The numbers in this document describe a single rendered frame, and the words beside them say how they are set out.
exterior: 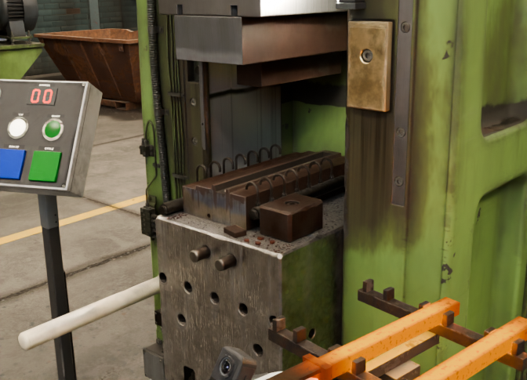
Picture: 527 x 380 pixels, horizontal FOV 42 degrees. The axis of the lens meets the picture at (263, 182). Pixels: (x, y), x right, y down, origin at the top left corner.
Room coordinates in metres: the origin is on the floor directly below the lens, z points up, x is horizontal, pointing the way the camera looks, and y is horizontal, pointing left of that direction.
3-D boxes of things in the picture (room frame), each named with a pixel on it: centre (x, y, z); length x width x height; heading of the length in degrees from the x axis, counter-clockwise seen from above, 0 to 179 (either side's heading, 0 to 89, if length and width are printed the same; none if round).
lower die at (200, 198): (1.62, -0.03, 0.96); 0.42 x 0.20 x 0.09; 139
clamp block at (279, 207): (1.39, -0.06, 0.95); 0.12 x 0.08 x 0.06; 139
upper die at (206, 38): (1.62, -0.03, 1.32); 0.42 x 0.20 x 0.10; 139
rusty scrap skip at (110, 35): (8.61, 1.75, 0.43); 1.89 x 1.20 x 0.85; 49
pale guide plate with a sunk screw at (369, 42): (1.36, -0.21, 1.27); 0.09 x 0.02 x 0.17; 49
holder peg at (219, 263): (1.33, 0.08, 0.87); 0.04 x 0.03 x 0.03; 139
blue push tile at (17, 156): (1.65, 0.62, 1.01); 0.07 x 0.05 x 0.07; 74
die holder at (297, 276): (1.60, -0.07, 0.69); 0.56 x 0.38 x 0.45; 139
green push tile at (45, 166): (1.63, 0.53, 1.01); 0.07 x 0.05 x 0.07; 74
